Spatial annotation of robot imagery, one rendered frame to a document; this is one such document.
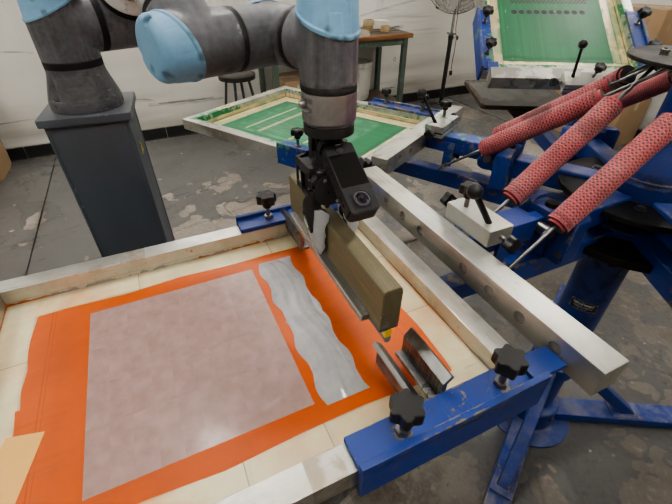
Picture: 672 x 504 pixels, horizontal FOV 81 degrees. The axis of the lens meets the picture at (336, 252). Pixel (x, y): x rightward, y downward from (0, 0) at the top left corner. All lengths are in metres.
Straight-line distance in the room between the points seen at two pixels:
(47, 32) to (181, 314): 0.62
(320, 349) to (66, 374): 0.40
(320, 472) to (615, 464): 1.50
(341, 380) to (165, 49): 0.49
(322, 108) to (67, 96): 0.66
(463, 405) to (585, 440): 1.36
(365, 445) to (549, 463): 1.32
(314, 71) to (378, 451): 0.46
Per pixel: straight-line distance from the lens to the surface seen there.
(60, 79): 1.07
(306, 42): 0.52
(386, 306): 0.51
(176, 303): 0.80
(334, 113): 0.53
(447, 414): 0.57
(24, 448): 0.71
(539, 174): 0.97
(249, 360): 0.67
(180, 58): 0.51
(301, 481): 0.53
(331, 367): 0.64
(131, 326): 0.79
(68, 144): 1.08
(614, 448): 1.95
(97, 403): 0.70
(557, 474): 1.79
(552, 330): 0.66
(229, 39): 0.54
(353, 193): 0.52
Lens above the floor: 1.47
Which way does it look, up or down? 37 degrees down
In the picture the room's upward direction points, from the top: straight up
